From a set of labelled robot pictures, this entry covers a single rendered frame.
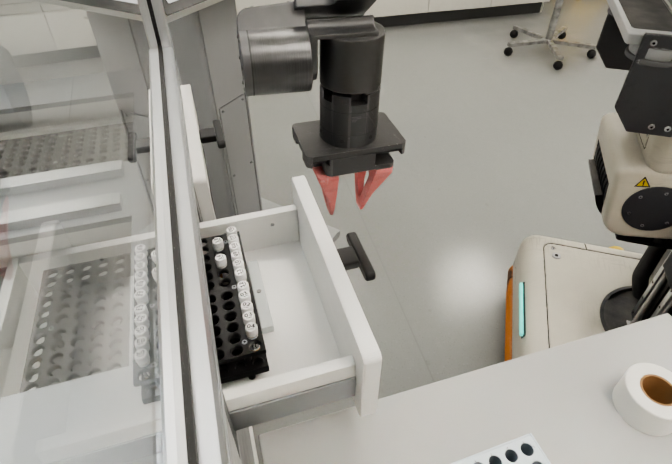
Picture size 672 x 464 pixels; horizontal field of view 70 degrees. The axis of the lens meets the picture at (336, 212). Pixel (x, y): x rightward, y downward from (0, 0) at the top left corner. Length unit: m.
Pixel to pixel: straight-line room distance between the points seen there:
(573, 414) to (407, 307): 1.07
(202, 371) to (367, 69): 0.28
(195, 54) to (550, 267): 1.15
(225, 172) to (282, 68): 1.18
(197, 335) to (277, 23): 0.26
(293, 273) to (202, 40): 0.87
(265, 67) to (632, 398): 0.53
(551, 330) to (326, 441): 0.88
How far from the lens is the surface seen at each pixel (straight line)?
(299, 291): 0.62
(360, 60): 0.43
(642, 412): 0.67
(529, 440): 0.59
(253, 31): 0.43
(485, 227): 2.02
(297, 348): 0.57
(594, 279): 1.55
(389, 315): 1.65
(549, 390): 0.68
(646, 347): 0.77
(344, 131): 0.46
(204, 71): 1.41
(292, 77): 0.42
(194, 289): 0.43
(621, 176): 1.02
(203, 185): 0.66
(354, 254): 0.55
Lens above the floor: 1.31
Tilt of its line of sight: 41 degrees down
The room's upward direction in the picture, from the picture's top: straight up
